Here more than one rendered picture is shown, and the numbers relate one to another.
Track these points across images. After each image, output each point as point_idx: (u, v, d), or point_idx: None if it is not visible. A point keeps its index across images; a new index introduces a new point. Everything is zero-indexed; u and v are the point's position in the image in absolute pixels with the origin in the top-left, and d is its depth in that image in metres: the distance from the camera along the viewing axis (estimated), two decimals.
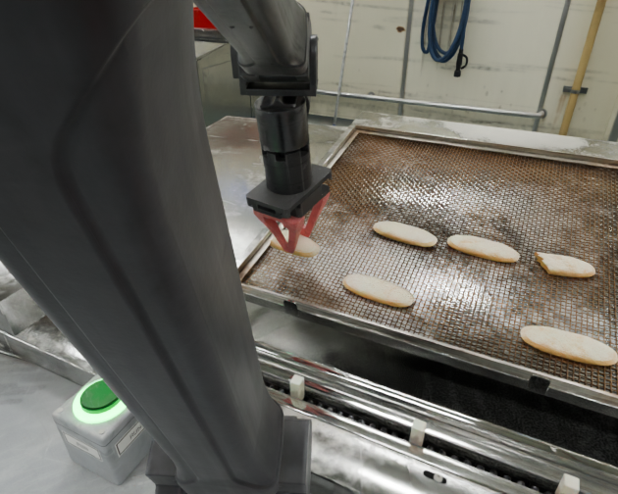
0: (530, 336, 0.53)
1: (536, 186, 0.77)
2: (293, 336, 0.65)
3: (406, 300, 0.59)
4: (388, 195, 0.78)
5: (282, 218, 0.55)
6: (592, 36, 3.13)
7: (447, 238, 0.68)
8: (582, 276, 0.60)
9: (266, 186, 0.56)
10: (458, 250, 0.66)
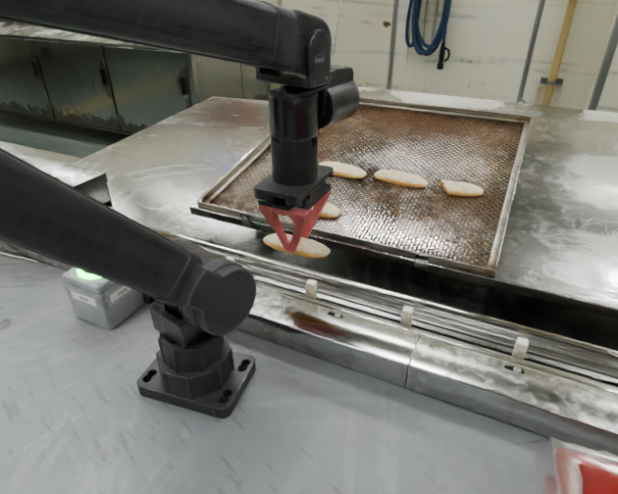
0: (268, 238, 0.64)
1: (453, 136, 0.94)
2: (250, 248, 0.82)
3: (334, 212, 0.76)
4: (334, 144, 0.96)
5: None
6: (565, 29, 3.30)
7: (375, 172, 0.85)
8: (472, 196, 0.77)
9: (316, 173, 0.59)
10: (382, 180, 0.83)
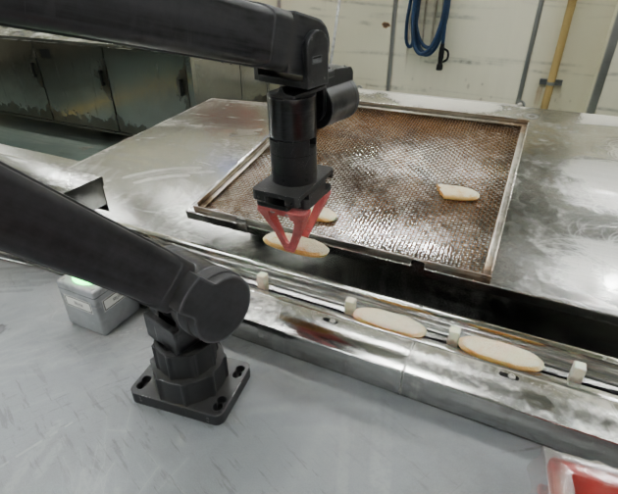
0: None
1: (450, 140, 0.94)
2: (246, 252, 0.82)
3: (330, 216, 0.76)
4: (332, 148, 0.96)
5: None
6: (564, 30, 3.30)
7: (265, 235, 0.65)
8: (468, 200, 0.77)
9: (316, 173, 0.59)
10: (271, 246, 0.63)
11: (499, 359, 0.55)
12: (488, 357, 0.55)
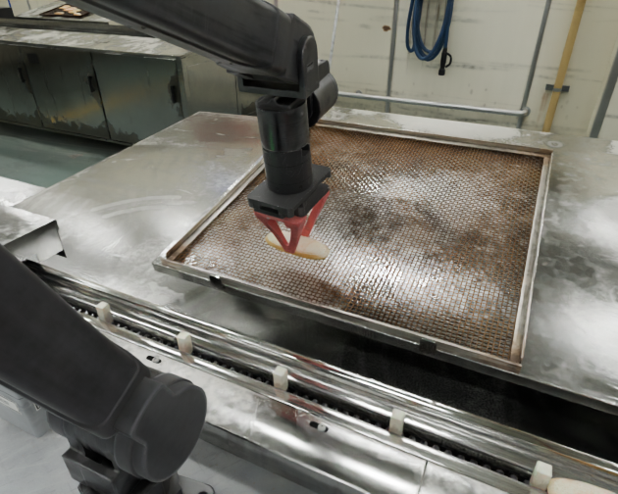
0: None
1: (462, 173, 0.81)
2: (224, 312, 0.70)
3: (321, 252, 0.61)
4: (325, 181, 0.83)
5: None
6: (572, 34, 3.18)
7: (547, 485, 0.43)
8: None
9: (312, 176, 0.57)
10: None
11: None
12: None
